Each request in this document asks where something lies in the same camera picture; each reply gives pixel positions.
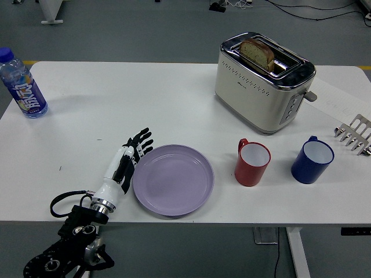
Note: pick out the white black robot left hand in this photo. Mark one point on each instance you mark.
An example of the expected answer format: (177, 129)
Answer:
(121, 171)

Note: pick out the purple plate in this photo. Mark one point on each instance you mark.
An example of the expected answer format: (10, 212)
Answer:
(173, 180)

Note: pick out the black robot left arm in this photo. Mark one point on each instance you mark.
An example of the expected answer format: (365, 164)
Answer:
(69, 240)

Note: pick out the grey floor socket plate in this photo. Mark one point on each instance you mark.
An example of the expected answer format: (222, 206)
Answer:
(265, 235)

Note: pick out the blue labelled drink bottle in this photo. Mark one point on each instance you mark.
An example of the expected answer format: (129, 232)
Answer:
(23, 87)

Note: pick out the red cup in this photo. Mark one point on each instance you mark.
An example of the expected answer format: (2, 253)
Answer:
(251, 163)

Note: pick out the cream steel toaster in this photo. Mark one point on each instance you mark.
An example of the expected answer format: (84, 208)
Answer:
(262, 87)

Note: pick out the white furniture foot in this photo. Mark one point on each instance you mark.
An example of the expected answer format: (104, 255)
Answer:
(50, 11)

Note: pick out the bread slice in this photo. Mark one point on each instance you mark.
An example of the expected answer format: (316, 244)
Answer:
(258, 55)

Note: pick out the black floor device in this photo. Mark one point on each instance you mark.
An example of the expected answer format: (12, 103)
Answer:
(217, 7)

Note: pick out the blue cup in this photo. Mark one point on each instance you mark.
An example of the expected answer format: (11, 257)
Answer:
(313, 160)

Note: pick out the white paper sheet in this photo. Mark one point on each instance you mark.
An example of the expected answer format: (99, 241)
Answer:
(339, 98)

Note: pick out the metal toast rack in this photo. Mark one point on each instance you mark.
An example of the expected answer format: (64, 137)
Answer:
(355, 133)

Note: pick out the black desk control panel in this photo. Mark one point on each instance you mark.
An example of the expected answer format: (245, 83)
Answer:
(356, 231)

